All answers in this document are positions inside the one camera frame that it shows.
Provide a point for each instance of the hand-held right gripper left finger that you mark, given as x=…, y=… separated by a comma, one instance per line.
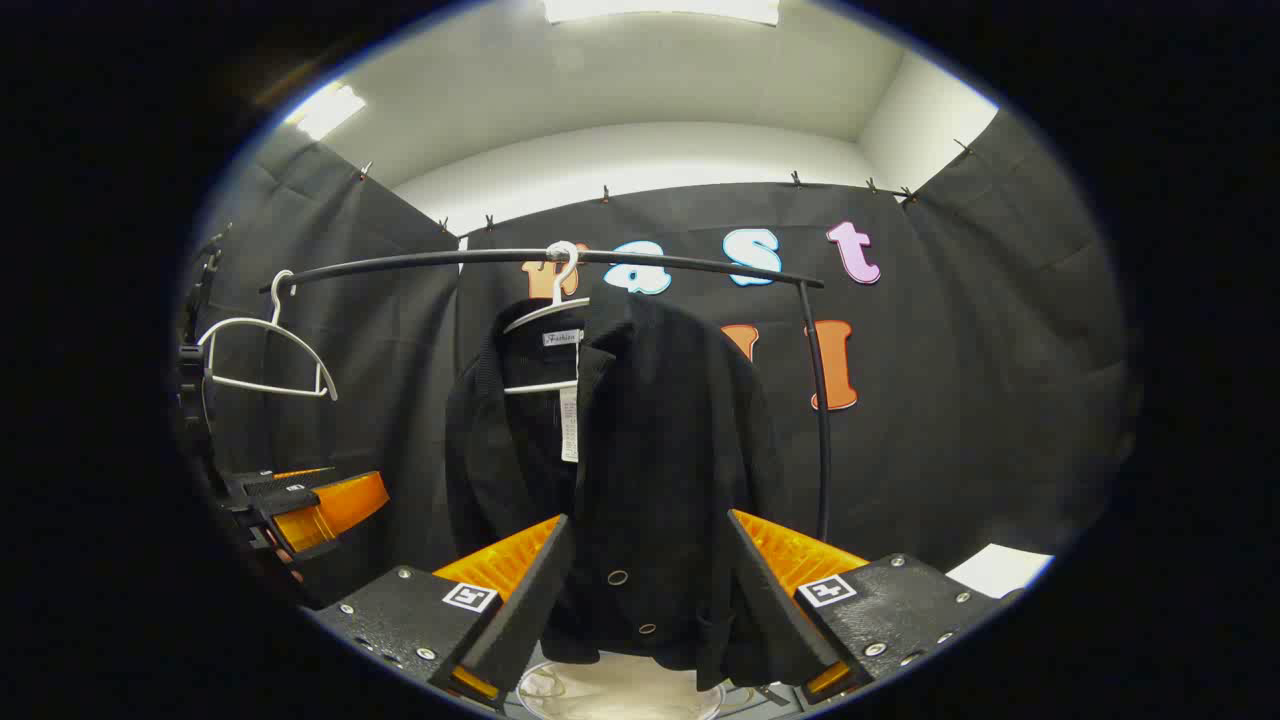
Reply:
x=530, y=610

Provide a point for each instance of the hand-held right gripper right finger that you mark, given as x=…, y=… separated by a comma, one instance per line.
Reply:
x=775, y=610

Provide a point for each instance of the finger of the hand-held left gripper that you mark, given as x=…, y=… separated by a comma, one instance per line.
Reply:
x=270, y=480
x=340, y=505

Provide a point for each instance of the white laundry hamper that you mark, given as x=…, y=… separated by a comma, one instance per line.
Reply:
x=620, y=692

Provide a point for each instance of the black jacket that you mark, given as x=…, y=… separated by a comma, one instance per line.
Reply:
x=660, y=450

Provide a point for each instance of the white hanger with bar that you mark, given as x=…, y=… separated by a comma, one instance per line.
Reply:
x=545, y=315

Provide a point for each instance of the white empty hanger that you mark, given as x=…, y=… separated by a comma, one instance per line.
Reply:
x=270, y=386

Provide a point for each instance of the black clothes rack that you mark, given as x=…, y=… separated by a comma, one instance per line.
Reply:
x=824, y=450

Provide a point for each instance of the black backdrop cloth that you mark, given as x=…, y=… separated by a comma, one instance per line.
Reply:
x=950, y=450

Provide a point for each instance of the small ceiling light panel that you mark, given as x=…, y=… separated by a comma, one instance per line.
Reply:
x=325, y=108

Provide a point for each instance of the row of backdrop clips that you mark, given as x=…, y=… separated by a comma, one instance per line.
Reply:
x=605, y=192

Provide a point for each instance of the large ceiling light panel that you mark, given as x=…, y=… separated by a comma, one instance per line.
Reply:
x=660, y=8

